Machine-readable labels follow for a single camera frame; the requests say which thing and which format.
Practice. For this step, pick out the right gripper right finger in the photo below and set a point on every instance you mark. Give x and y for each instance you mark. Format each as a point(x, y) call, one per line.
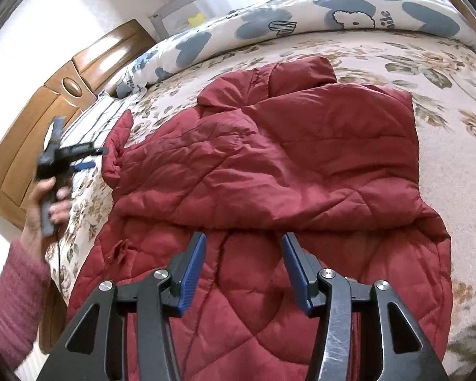
point(368, 322)

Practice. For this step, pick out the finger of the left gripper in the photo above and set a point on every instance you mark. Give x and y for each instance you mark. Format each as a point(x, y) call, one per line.
point(84, 150)
point(84, 166)

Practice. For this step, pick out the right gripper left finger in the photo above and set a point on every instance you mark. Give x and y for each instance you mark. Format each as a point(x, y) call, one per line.
point(94, 344)

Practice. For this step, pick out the red quilted down jacket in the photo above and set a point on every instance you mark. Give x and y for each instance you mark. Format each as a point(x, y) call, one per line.
point(283, 148)

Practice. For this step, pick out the person's left hand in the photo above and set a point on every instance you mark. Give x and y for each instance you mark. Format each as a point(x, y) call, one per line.
point(32, 240)

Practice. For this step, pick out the striped white pillow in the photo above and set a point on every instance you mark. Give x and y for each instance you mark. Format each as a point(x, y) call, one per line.
point(95, 123)

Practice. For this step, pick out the wooden headboard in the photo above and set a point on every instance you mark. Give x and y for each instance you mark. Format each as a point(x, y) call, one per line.
point(67, 93)

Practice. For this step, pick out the floral beige bed blanket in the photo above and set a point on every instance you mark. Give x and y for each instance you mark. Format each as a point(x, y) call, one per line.
point(439, 75)

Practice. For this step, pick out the white blue patterned duvet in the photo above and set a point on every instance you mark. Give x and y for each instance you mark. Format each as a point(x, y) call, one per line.
point(282, 18)

